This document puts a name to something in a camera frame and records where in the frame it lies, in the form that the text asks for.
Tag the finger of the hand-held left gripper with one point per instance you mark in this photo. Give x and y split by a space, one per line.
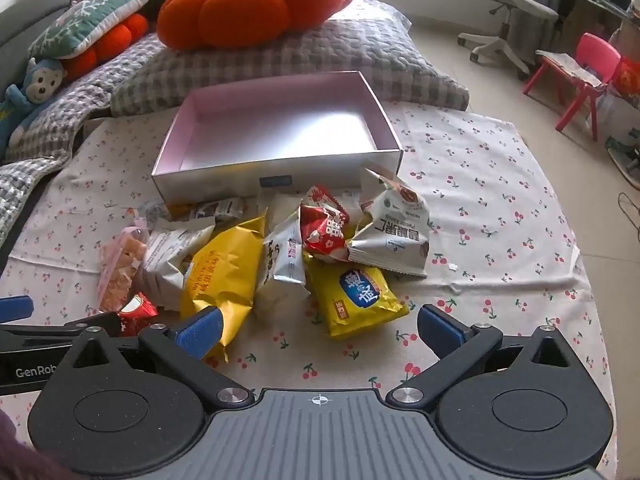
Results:
15 308
50 332

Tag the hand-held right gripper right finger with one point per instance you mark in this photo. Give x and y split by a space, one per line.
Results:
440 327

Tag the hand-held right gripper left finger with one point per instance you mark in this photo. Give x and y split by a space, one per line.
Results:
200 332

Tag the large plain yellow packet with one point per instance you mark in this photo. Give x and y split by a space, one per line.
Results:
220 275

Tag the small shiny red packet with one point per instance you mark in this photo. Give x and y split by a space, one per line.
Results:
137 310

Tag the yellow packet with blue label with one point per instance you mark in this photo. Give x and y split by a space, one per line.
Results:
360 305

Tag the pink wafer packet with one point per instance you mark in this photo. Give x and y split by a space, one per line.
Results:
117 270

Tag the white nut packet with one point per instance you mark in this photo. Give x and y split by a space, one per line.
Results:
395 240

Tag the silver white snack packet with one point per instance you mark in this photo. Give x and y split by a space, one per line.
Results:
285 255

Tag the red snack packet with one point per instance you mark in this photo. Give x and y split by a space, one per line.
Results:
325 232

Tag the white cardboard box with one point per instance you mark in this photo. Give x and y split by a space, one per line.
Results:
280 125

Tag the dark purple clothing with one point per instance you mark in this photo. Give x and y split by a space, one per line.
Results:
20 450

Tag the cherry print cloth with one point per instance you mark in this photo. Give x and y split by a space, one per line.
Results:
475 210

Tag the grey checked blanket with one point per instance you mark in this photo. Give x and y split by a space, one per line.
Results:
65 110

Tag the blue monkey plush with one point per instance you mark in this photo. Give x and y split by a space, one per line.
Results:
42 85

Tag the dark green device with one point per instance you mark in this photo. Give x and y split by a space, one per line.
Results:
622 157

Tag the white bag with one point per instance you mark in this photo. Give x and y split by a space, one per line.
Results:
620 115

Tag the small orange pumpkin cushion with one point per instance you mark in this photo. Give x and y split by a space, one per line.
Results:
112 40

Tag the newspaper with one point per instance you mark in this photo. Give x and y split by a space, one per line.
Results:
565 62

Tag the grey sofa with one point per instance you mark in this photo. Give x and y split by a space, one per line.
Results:
25 15

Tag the grey checked pillow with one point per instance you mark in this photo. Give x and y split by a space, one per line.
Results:
300 55

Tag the green snowflake pillow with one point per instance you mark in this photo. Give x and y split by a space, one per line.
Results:
85 20

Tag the red bag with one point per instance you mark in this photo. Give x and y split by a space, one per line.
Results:
627 75

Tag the pink child chair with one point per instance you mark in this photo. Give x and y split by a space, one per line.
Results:
597 52

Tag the large orange pumpkin cushion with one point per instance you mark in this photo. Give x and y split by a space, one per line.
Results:
240 10

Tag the wooden desk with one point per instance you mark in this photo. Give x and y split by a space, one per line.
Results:
590 5

